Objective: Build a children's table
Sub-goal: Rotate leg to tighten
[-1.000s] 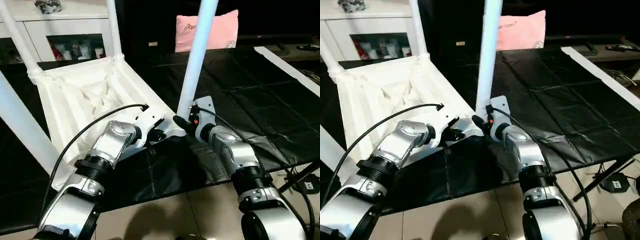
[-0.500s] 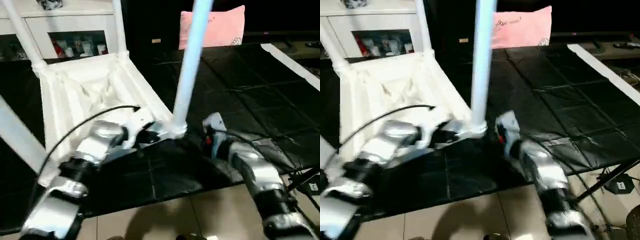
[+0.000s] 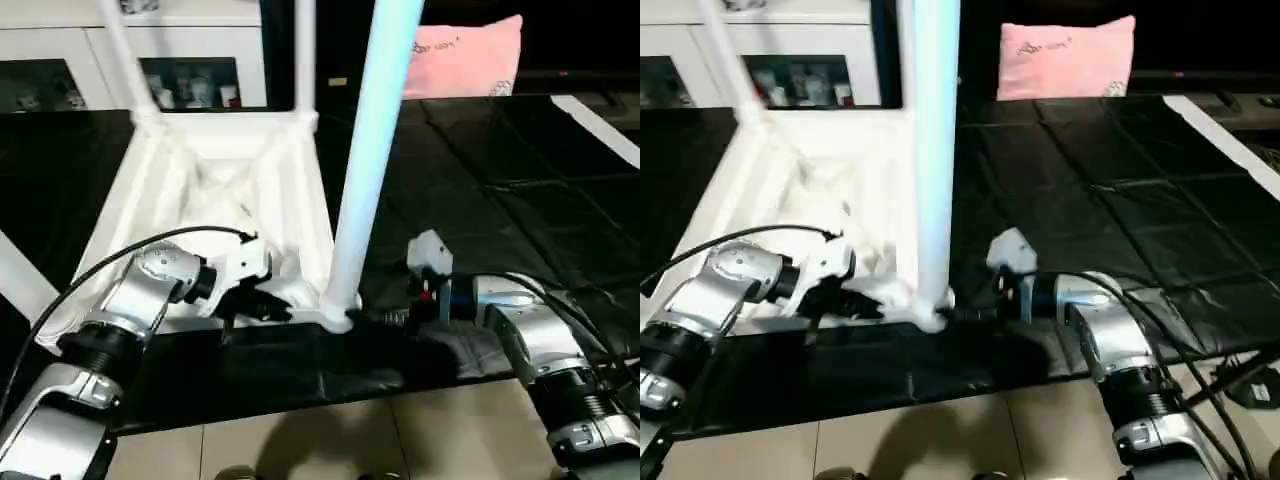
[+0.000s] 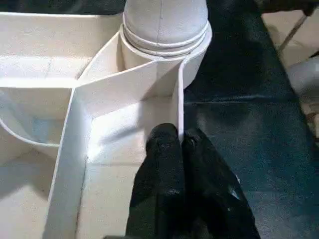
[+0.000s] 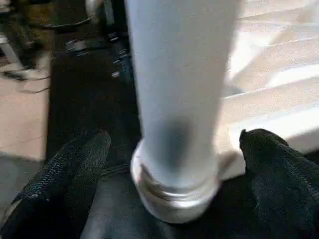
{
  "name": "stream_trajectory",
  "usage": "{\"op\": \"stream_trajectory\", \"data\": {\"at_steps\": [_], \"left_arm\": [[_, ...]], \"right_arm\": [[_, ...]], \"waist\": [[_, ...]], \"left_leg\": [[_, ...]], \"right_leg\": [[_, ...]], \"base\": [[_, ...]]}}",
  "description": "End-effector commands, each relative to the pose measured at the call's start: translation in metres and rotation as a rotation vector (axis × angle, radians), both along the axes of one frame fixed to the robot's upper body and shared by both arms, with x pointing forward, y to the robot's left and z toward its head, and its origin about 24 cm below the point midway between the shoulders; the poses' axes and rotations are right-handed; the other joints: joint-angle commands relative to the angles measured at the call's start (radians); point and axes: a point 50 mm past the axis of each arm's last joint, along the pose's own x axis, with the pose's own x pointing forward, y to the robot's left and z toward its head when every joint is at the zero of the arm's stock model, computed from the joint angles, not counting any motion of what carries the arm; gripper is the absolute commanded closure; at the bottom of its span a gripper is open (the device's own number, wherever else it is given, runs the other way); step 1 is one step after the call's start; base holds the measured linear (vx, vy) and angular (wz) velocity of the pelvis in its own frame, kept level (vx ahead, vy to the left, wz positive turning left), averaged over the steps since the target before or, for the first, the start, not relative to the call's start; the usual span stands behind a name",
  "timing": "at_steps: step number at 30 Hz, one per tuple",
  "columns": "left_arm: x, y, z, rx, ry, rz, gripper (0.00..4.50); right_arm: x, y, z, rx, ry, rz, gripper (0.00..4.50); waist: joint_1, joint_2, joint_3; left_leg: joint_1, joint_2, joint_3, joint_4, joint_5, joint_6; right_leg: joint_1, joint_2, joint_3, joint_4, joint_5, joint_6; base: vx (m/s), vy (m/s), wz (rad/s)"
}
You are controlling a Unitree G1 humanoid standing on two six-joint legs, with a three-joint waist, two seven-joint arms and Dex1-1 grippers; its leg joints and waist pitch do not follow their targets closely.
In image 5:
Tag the grey floor mat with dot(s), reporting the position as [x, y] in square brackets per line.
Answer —
[15, 184]

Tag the white plastic table top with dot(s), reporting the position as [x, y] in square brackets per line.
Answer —
[279, 74]

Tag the black work mat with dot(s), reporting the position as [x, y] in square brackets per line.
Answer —
[89, 99]

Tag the white plastic table leg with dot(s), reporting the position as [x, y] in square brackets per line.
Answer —
[179, 99]

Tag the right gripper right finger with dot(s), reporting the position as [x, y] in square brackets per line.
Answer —
[284, 189]

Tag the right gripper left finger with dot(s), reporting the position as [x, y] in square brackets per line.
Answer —
[60, 194]

